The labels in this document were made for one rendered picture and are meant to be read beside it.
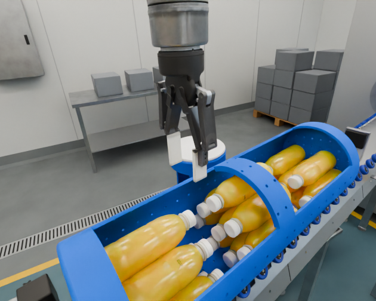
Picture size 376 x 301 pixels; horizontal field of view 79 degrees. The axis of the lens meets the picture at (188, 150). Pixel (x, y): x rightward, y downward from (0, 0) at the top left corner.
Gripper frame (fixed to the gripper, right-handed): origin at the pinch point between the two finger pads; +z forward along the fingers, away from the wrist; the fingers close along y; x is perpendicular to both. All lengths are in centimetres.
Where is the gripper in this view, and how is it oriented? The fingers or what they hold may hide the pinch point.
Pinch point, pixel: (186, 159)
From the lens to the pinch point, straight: 45.8
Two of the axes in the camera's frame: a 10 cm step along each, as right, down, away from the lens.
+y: -6.2, -3.4, 7.1
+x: -7.8, 3.2, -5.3
